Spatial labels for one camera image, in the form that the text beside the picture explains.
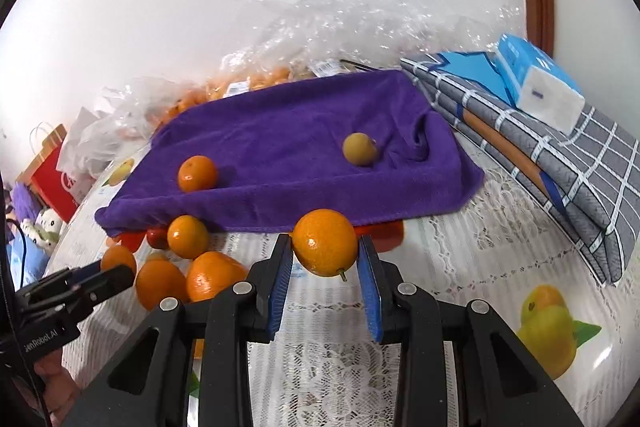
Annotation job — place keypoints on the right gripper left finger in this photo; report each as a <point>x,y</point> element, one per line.
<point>270,280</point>

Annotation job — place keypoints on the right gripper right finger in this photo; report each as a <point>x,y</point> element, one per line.
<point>378,282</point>

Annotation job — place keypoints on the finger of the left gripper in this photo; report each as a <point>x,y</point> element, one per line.
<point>78,275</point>
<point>107,284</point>

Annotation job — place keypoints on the small orange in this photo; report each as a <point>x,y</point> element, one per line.
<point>118,255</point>

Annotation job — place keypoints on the large tangerine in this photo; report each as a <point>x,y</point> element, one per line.
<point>210,273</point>

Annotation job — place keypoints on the small red fruit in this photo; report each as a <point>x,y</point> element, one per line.
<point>157,238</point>

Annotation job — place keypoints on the yellow-green longan fruit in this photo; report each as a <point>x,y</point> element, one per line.
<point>359,149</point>

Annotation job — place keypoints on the person's left hand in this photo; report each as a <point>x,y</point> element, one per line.
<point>61,390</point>

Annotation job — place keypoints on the red paper shopping bag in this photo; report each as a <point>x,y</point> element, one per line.
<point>42,176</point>

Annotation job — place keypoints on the purple towel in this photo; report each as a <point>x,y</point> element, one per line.
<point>278,153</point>

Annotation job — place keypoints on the white plastic bag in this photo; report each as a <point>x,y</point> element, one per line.
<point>94,140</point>

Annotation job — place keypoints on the grey checked folded cloth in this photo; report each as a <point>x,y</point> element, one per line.
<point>588,180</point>

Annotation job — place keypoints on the blue tissue pack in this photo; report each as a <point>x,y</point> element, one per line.
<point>537,85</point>

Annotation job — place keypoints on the clear bag of oranges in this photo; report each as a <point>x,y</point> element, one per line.
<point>275,41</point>

